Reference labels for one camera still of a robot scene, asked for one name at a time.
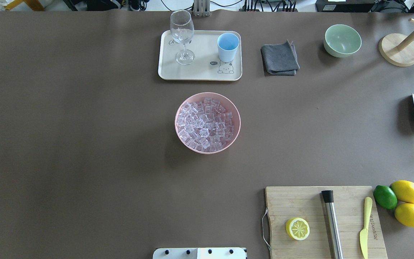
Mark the yellow lemon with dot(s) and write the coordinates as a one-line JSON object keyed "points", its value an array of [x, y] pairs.
{"points": [[404, 190], [404, 213]]}

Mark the upper yellow lemon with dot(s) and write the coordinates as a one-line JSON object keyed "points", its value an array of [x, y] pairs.
{"points": [[404, 190]]}

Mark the green lime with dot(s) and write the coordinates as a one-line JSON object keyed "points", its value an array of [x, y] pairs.
{"points": [[385, 197]]}

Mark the wooden mug tree stand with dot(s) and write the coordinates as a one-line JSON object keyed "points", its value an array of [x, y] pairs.
{"points": [[398, 49]]}

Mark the steel muddler black tip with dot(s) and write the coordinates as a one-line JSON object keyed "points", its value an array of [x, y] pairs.
{"points": [[329, 203]]}

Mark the half lemon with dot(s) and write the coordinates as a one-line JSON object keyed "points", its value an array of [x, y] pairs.
{"points": [[297, 228]]}

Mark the bamboo cutting board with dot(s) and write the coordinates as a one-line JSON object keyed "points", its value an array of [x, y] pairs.
{"points": [[286, 202]]}

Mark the folded grey cloth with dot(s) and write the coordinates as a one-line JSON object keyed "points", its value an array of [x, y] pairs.
{"points": [[280, 59]]}

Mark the pile of clear ice cubes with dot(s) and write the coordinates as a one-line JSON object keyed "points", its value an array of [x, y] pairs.
{"points": [[205, 124]]}

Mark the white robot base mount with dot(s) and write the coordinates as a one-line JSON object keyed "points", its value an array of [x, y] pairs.
{"points": [[201, 253]]}

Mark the light blue plastic cup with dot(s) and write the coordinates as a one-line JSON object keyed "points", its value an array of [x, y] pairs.
{"points": [[227, 45]]}

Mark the yellow plastic knife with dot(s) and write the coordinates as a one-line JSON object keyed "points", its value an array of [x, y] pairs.
{"points": [[363, 235]]}

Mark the pink bowl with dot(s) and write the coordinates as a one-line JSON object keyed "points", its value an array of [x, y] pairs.
{"points": [[182, 108]]}

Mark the clear wine glass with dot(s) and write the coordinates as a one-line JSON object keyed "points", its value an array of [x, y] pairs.
{"points": [[182, 30]]}

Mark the cream rabbit serving tray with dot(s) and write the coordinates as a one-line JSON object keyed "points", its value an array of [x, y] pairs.
{"points": [[207, 65]]}

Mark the green ceramic bowl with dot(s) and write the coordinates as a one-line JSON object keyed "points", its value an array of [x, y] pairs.
{"points": [[341, 40]]}

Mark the lower yellow lemon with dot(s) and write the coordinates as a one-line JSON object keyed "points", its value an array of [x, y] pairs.
{"points": [[404, 213]]}

